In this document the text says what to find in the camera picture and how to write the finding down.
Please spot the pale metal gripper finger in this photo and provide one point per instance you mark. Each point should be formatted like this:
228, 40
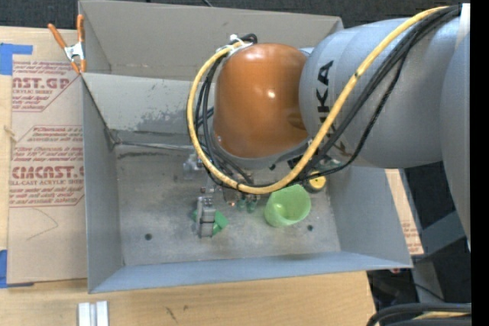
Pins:
209, 219
200, 217

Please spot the green triangular block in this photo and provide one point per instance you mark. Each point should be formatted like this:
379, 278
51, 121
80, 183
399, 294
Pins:
221, 222

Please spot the grey metal bin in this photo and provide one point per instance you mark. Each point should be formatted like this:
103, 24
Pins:
160, 240

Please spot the light green cup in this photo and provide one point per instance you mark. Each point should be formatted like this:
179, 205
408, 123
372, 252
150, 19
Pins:
294, 204

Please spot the yellow and black round toy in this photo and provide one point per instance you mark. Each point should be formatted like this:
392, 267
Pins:
318, 182

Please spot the brown cardboard board red print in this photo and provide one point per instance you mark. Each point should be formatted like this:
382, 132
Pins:
46, 164

